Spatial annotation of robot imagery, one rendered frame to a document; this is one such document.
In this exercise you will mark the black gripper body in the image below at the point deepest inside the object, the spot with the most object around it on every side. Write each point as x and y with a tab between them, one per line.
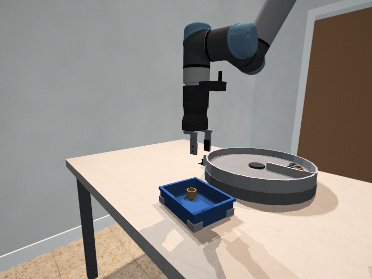
196	97

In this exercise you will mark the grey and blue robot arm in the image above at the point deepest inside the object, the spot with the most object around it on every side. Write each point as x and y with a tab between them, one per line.
244	45

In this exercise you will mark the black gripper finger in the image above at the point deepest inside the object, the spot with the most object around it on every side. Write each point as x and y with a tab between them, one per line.
207	140
193	141

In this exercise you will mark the blue plastic crate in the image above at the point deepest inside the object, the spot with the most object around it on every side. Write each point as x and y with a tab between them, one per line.
209	206

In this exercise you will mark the grey round turntable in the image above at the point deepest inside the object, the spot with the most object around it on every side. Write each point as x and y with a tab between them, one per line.
261	175

